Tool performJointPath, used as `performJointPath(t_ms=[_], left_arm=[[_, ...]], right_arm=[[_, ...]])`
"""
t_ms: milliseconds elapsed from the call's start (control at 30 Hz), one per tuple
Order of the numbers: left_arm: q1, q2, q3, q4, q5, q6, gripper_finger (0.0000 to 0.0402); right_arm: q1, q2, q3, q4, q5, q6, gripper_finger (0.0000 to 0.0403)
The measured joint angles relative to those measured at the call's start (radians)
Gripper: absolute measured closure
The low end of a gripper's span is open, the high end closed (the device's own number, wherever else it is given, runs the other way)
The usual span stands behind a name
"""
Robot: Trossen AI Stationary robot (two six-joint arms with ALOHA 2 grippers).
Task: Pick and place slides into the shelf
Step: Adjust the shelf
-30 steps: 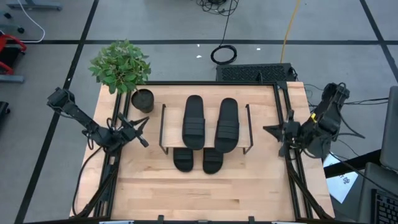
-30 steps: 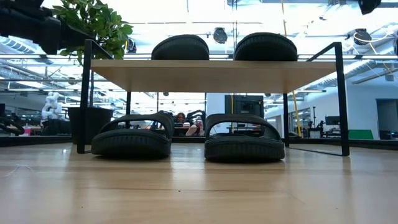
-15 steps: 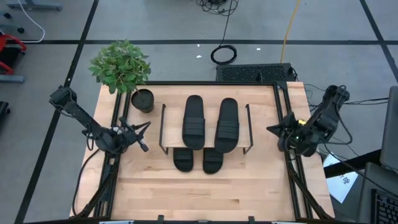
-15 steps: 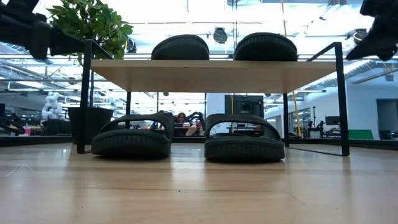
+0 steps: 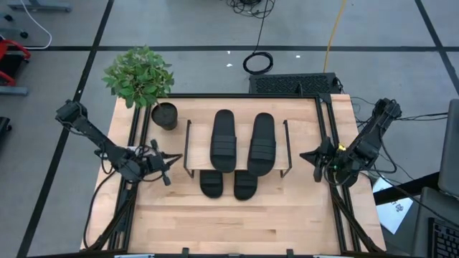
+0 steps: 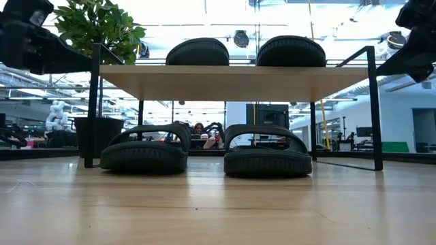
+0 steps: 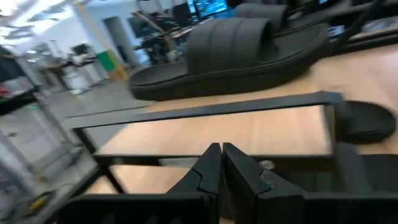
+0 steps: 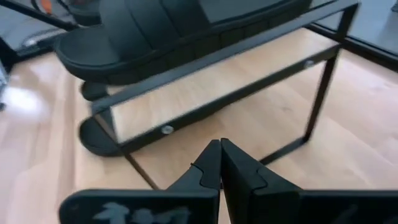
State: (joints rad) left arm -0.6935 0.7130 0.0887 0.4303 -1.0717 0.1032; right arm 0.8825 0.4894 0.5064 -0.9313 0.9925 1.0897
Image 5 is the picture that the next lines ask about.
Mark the red and black cart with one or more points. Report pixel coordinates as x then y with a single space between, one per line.
7 44

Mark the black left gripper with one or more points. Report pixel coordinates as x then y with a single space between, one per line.
156 163

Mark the small yellow connector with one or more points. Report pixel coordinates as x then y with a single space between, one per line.
342 147

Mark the grey floor bar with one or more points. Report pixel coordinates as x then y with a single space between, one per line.
12 90

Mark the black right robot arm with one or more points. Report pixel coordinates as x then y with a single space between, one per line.
376 132

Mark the black table clamp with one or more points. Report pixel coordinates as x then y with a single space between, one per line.
185 252
289 252

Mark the black plant pot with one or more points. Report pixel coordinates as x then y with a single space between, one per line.
164 116

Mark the grey desk foot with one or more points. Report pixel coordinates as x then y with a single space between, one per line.
39 5

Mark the black perforated computer case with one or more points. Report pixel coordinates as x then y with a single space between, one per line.
287 84

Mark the grey open laptop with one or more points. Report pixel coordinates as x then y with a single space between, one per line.
450 150

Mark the green artificial plant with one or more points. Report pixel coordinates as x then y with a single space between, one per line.
138 77

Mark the black caster wheel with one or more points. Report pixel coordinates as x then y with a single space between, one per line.
23 34

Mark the wooden shelf with black frame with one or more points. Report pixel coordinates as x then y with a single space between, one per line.
199 143

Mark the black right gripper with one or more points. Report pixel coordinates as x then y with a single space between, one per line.
328 159

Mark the black rubber slide sandal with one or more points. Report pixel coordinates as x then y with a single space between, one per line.
223 143
261 143
245 188
211 186

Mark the white paper sheet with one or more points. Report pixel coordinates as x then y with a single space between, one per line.
394 215

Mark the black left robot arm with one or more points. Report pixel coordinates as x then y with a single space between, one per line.
89 129

